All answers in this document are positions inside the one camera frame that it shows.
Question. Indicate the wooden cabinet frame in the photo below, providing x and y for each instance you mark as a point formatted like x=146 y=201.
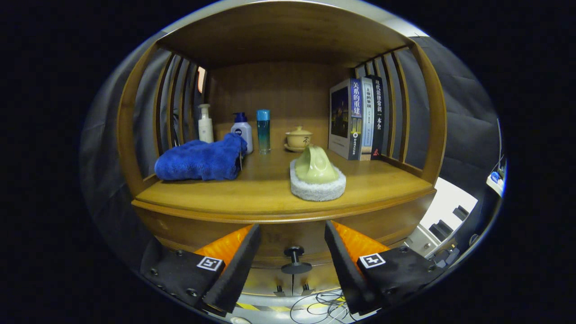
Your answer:
x=279 y=31

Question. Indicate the blue towel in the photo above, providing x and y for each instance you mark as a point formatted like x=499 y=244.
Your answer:
x=198 y=159

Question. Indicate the beige lidded tea cup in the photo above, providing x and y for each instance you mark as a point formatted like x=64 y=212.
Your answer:
x=298 y=138

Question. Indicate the wooden drawer with black knob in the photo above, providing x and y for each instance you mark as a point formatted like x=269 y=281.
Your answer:
x=294 y=236

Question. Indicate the wooden countertop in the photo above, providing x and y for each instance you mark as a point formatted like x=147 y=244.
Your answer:
x=382 y=184

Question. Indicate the green scrub brush white pad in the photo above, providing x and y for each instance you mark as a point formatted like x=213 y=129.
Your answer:
x=315 y=168

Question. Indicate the white side desk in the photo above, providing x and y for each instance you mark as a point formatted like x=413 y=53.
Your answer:
x=495 y=180

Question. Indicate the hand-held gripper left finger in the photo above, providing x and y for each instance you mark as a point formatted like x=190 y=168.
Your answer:
x=234 y=272

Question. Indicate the white lotion bottle blue cap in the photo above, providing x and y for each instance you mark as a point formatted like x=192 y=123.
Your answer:
x=243 y=132

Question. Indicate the dark blue spine book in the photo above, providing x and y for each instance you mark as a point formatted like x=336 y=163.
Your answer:
x=342 y=117

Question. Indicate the black spine book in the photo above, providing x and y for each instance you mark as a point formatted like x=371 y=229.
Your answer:
x=379 y=114

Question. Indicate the light blue spine book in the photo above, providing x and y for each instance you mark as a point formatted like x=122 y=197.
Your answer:
x=367 y=117

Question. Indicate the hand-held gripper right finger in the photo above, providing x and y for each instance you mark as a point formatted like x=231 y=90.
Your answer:
x=351 y=272

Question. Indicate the teal bottle blue cap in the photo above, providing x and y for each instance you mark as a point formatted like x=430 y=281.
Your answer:
x=263 y=130

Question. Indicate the cream pump bottle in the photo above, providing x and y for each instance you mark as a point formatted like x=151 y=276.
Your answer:
x=206 y=128

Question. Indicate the white side cabinet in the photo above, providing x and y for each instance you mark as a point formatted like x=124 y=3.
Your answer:
x=450 y=198

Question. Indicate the black electronic box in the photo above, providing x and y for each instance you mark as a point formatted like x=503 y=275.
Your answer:
x=443 y=258

